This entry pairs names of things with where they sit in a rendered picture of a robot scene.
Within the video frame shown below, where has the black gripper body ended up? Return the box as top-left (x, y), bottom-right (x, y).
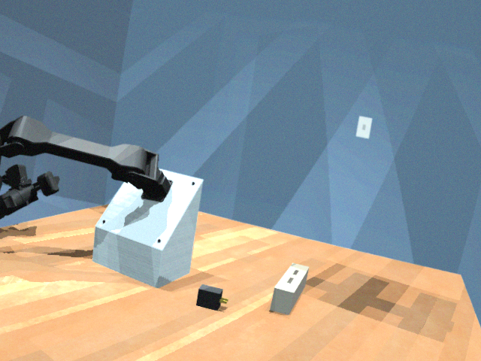
top-left (13, 171), bottom-right (59, 208)

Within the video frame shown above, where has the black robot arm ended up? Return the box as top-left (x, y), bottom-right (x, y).
top-left (0, 116), bottom-right (173, 219)

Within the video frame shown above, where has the black two-prong charger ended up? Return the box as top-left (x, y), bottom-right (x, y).
top-left (196, 284), bottom-right (228, 311)

